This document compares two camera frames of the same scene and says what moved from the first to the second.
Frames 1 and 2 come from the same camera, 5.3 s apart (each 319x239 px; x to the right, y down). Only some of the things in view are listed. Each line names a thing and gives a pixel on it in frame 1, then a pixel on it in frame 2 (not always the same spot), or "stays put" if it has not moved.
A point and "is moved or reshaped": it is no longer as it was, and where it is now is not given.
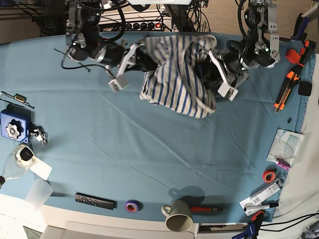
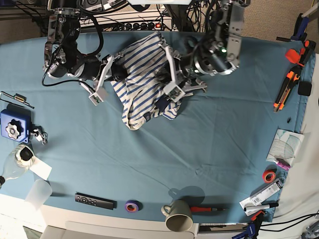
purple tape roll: [133, 205] stays put
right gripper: [119, 56] -> [108, 67]
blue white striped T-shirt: [174, 82] is moved or reshaped
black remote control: [108, 204] stays put
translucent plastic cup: [39, 193] stays put
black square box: [305, 88] stays put
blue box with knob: [15, 123] stays put
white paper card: [41, 168] stays put
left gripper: [210, 73] -> [182, 78]
